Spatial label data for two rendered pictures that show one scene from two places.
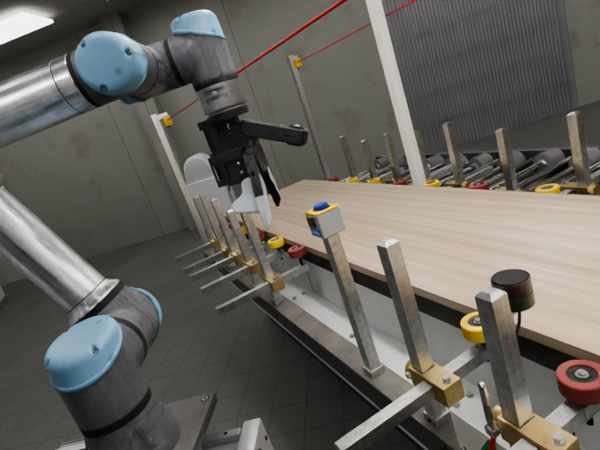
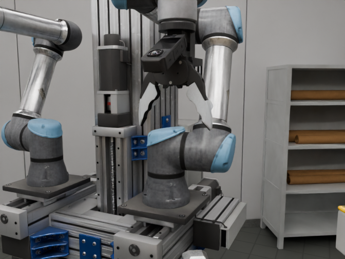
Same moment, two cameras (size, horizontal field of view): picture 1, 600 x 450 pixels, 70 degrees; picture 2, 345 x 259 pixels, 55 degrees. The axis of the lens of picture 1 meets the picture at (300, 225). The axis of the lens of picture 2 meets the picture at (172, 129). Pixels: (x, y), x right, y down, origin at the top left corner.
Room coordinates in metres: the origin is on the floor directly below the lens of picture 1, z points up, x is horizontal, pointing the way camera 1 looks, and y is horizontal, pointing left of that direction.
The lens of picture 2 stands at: (0.92, -0.58, 1.41)
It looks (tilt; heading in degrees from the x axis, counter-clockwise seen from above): 8 degrees down; 105
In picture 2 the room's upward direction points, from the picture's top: straight up
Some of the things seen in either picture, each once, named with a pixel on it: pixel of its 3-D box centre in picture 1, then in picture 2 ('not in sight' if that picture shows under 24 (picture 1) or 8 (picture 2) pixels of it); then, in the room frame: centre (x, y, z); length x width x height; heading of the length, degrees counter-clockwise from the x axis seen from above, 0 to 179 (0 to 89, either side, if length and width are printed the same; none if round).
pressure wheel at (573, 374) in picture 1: (586, 397); not in sight; (0.61, -0.38, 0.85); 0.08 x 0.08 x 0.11
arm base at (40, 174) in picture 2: not in sight; (47, 168); (0.14, 0.46, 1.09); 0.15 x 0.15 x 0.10
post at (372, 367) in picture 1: (353, 305); not in sight; (1.08, -0.07, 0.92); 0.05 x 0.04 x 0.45; 21
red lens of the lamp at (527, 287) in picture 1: (511, 283); not in sight; (0.62, -0.30, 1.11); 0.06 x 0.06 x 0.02
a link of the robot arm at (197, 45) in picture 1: (203, 52); not in sight; (0.75, 0.06, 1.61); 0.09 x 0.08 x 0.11; 88
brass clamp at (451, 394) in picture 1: (432, 379); not in sight; (0.82, -0.17, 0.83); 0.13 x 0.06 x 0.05; 21
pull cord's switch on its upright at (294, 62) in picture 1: (314, 127); not in sight; (3.40, -0.36, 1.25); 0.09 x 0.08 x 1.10; 21
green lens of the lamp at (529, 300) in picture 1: (513, 296); not in sight; (0.62, -0.30, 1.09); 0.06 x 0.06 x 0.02
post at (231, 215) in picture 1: (246, 254); not in sight; (2.00, 0.29, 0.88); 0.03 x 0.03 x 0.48; 21
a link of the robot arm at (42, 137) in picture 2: not in sight; (44, 137); (0.14, 0.47, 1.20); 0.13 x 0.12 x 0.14; 164
